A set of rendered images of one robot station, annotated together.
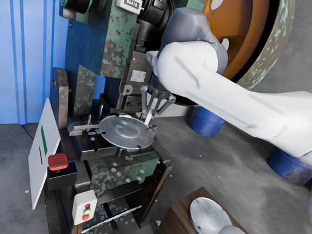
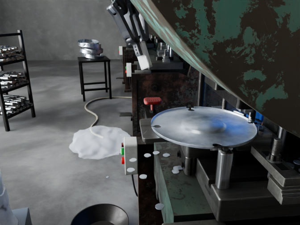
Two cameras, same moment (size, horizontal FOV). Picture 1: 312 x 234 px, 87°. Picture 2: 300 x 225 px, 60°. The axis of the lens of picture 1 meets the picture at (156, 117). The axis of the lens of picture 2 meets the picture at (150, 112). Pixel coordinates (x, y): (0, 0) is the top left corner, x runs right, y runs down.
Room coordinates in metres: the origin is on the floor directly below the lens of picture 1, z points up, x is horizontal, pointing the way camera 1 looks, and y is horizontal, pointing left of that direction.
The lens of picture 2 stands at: (1.03, -0.51, 1.07)
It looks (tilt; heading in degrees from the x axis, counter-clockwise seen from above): 20 degrees down; 128
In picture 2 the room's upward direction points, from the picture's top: straight up
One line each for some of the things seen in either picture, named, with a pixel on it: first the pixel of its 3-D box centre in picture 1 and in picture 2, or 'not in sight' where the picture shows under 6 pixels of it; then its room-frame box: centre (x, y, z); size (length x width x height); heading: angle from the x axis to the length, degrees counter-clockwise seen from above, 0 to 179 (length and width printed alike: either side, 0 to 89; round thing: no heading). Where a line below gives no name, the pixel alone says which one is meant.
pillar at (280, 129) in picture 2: not in sight; (283, 125); (0.91, 0.19, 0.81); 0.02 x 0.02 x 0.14
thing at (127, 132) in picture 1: (127, 130); (202, 123); (0.72, 0.11, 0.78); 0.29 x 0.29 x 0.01
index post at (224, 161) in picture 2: (152, 132); (223, 167); (0.84, -0.01, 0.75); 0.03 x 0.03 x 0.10; 44
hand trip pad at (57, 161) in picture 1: (57, 167); (152, 107); (0.42, 0.28, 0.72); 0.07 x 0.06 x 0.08; 44
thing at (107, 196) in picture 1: (103, 173); not in sight; (0.82, 0.21, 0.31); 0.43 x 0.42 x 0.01; 134
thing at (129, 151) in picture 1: (128, 146); (184, 146); (0.69, 0.08, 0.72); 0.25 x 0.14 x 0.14; 44
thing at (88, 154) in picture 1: (114, 132); (240, 156); (0.81, 0.20, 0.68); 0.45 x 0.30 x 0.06; 134
